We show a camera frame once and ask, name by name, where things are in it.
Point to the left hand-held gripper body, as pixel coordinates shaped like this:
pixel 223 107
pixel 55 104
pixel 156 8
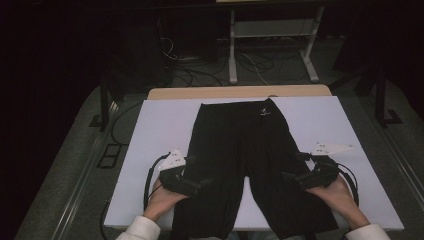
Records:
pixel 176 181

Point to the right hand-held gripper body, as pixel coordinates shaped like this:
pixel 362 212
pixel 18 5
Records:
pixel 321 173

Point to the black pants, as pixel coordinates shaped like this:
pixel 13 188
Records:
pixel 240 140

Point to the person's left hand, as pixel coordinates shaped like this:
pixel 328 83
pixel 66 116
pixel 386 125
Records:
pixel 163 200

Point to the person's right hand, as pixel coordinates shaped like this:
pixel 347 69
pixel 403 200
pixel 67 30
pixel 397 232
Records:
pixel 340 200

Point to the white table board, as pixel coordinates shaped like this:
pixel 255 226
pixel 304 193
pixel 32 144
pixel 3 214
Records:
pixel 160 126

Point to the black metal stand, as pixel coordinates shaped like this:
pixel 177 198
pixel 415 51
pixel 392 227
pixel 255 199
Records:
pixel 104 106
pixel 380 100

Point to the black floor socket frame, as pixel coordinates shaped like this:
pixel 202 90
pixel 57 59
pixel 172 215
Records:
pixel 108 156

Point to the metal floor rail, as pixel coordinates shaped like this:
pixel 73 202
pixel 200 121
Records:
pixel 83 173
pixel 405 170

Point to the white metal stand frame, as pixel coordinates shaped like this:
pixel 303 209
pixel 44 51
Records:
pixel 232 66

